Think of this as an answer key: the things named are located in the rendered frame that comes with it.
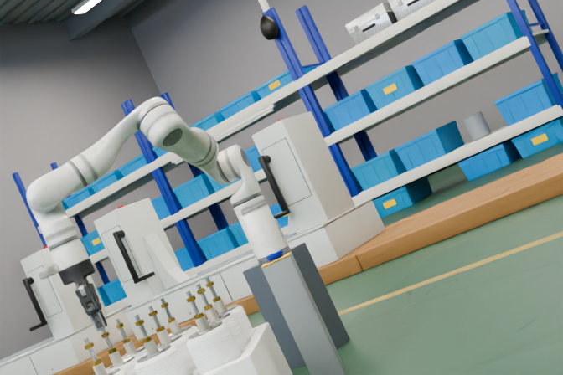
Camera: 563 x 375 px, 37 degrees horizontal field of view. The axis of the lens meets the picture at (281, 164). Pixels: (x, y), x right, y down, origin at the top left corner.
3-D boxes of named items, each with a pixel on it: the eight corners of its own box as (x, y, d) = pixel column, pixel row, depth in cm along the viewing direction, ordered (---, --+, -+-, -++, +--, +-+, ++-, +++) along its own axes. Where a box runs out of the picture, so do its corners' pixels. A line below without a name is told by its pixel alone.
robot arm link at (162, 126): (178, 119, 190) (220, 146, 214) (154, 92, 194) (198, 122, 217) (150, 147, 191) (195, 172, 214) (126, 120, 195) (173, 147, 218)
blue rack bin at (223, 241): (235, 247, 822) (226, 228, 823) (264, 234, 801) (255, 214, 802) (205, 262, 779) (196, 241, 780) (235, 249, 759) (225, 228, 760)
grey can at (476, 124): (477, 140, 648) (466, 117, 649) (493, 131, 640) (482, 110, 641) (470, 143, 636) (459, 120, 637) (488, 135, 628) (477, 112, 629)
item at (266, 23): (271, 43, 695) (260, 18, 696) (285, 34, 687) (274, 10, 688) (263, 43, 684) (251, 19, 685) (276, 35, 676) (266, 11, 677)
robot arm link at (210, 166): (173, 138, 217) (204, 122, 216) (213, 162, 242) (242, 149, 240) (183, 169, 214) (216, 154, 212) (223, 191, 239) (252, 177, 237)
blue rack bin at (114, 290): (141, 290, 894) (132, 271, 895) (165, 278, 874) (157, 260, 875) (109, 305, 852) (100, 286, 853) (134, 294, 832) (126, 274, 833)
